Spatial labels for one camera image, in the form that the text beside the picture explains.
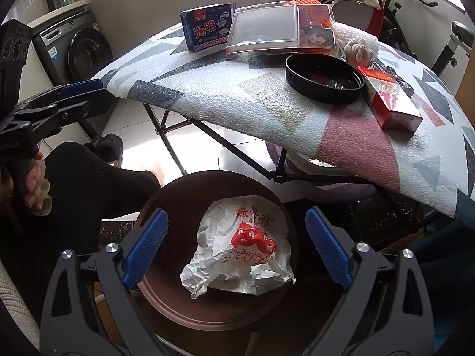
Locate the grey washing machine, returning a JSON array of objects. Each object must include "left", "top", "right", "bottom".
[{"left": 31, "top": 9, "right": 114, "bottom": 86}]

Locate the patterned folding table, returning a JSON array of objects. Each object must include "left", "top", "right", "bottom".
[{"left": 91, "top": 18, "right": 475, "bottom": 220}]

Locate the white lilac round stool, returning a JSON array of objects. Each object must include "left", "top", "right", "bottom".
[{"left": 266, "top": 143, "right": 377, "bottom": 203}]

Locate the red cloth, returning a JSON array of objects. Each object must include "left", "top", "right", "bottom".
[{"left": 369, "top": 7, "right": 385, "bottom": 39}]

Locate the person's left hand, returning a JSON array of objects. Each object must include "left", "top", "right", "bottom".
[{"left": 0, "top": 156, "right": 54, "bottom": 216}]

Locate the brown wooden door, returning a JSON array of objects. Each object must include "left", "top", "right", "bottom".
[{"left": 456, "top": 41, "right": 475, "bottom": 127}]

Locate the white foam fruit net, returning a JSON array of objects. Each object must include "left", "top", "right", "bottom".
[{"left": 333, "top": 22, "right": 383, "bottom": 63}]

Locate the red cigarette box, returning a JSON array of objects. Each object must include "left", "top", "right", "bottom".
[{"left": 357, "top": 66, "right": 424, "bottom": 132}]

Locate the beige knit cushion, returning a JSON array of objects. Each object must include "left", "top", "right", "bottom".
[{"left": 0, "top": 263, "right": 39, "bottom": 349}]

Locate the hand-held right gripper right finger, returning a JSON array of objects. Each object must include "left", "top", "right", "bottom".
[{"left": 305, "top": 208, "right": 435, "bottom": 356}]

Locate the dark fuzzy slipper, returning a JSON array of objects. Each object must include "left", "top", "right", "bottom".
[{"left": 85, "top": 133, "right": 125, "bottom": 164}]

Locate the clear plastic food container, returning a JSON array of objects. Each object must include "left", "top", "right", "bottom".
[{"left": 226, "top": 2, "right": 300, "bottom": 55}]

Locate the red cartoon printed packet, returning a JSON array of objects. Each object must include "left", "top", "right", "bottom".
[{"left": 297, "top": 5, "right": 338, "bottom": 50}]

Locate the blue printed carton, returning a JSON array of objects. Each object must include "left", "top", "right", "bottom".
[{"left": 180, "top": 3, "right": 237, "bottom": 53}]

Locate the white paper bag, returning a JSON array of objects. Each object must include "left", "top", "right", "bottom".
[{"left": 180, "top": 194, "right": 295, "bottom": 299}]

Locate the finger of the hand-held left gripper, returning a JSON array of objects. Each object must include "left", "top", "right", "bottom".
[
  {"left": 37, "top": 90, "right": 114, "bottom": 128},
  {"left": 11, "top": 79, "right": 105, "bottom": 116}
]

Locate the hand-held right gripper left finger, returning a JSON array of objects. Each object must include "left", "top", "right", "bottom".
[{"left": 40, "top": 208, "right": 169, "bottom": 356}]

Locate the dark printed box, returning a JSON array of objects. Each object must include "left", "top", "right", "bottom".
[{"left": 351, "top": 189, "right": 427, "bottom": 245}]

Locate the white chair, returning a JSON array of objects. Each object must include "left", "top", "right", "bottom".
[{"left": 330, "top": 0, "right": 373, "bottom": 32}]

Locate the black round lid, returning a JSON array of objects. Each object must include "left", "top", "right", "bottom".
[{"left": 285, "top": 54, "right": 366, "bottom": 105}]

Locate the person's leg in black pants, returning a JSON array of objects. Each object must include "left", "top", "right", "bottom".
[{"left": 0, "top": 142, "right": 162, "bottom": 327}]

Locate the black exercise bike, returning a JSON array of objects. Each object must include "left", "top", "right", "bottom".
[{"left": 371, "top": 0, "right": 475, "bottom": 78}]

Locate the brown round bin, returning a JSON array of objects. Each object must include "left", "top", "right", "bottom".
[{"left": 133, "top": 171, "right": 299, "bottom": 321}]

